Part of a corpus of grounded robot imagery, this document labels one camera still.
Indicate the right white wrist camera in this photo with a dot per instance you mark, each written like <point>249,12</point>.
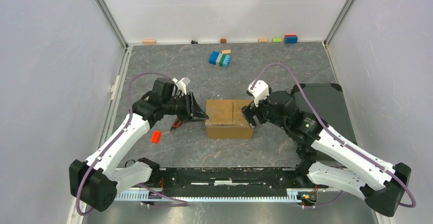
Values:
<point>258,90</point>

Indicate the brown cardboard express box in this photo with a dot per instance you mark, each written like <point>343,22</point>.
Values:
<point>225,119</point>

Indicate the blue green block stack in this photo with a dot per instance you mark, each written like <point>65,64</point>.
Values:
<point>219,59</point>

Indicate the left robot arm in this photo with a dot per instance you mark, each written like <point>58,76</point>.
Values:
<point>96,181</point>

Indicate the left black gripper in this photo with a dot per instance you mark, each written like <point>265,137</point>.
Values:
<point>193,110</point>

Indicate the tan wooden block on stack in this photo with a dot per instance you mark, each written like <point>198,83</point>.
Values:
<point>226,51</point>

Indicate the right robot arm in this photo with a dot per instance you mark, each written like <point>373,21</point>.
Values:
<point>380,184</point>

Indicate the tan block at wall left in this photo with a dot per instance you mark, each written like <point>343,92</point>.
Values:
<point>149,42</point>

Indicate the red blue block at wall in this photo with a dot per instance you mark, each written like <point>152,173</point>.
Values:
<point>290,39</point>

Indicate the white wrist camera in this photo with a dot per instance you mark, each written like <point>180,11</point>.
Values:
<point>181,86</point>
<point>258,90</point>

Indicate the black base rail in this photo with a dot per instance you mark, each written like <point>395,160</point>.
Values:
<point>228,181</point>

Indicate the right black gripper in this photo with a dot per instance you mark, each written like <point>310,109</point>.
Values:
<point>249,110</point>

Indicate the small red block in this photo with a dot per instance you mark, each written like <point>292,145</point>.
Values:
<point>156,137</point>

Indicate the white toothed cable duct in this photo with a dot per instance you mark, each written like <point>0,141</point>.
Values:
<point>142,195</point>

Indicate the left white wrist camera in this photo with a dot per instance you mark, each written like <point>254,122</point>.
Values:
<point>181,86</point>

